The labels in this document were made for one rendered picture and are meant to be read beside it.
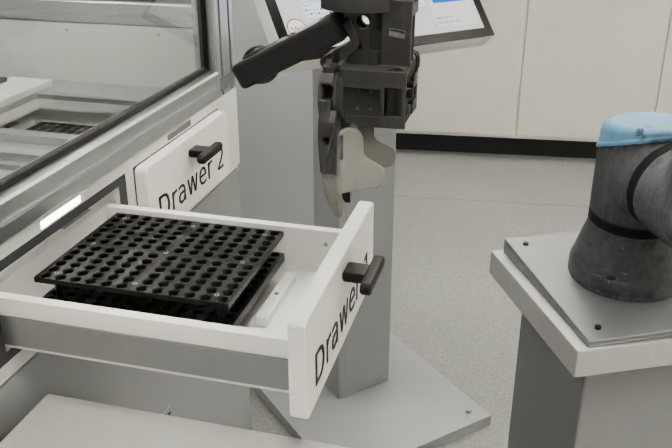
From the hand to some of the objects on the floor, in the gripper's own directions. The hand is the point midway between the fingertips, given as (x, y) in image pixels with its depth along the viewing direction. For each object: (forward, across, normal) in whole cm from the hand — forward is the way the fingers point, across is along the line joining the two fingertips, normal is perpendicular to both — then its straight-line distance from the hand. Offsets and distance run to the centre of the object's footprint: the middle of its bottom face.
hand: (335, 195), depth 78 cm
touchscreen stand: (+100, +97, +17) cm, 140 cm away
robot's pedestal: (+100, +34, -34) cm, 111 cm away
